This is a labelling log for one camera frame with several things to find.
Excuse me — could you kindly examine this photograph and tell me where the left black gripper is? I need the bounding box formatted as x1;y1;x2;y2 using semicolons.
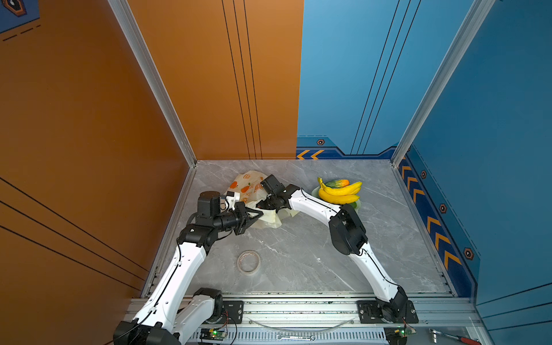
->
213;203;263;235

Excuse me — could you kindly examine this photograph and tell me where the cream plastic bag orange print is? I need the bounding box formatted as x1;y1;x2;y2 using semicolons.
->
227;170;282;229

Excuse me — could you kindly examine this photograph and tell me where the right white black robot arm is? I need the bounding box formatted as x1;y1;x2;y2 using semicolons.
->
257;181;408;323

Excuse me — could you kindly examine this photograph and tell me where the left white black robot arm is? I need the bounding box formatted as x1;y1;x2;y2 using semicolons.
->
108;198;263;344

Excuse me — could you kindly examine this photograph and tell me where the clear tape roll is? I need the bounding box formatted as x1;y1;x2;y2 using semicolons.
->
237;250;261;275

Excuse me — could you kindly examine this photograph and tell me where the green orange papaya fruit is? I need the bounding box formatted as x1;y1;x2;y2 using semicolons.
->
325;179;350;189

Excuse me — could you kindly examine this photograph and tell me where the yellow banana bunch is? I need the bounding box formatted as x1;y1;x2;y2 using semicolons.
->
318;178;362;205

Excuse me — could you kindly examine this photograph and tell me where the left green circuit board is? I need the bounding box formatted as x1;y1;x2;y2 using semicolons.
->
198;328;228;342

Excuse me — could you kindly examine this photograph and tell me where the green circuit board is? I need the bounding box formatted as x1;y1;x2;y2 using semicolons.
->
384;327;417;345
198;328;228;342

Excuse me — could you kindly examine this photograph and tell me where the silver wrench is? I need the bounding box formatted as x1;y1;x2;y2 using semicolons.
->
276;333;316;342

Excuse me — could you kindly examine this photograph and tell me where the right green circuit board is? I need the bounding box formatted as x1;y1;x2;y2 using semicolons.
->
384;327;417;345

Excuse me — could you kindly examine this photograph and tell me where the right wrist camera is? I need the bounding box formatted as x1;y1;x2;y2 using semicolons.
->
260;175;286;196

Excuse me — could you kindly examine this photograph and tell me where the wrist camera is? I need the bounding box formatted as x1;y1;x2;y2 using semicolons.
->
197;191;233;218
260;175;286;196

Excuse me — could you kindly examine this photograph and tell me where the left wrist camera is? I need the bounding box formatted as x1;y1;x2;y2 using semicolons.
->
197;191;233;218

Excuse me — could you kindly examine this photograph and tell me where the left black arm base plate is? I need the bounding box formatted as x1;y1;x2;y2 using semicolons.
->
205;300;244;325

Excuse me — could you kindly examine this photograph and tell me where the aluminium front rail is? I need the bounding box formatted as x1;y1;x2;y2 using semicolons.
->
116;295;486;345

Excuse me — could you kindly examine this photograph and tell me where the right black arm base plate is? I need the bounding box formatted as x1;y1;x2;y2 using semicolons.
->
356;300;419;324

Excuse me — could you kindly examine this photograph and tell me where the red handled tool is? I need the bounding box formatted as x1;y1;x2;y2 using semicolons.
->
429;329;482;345

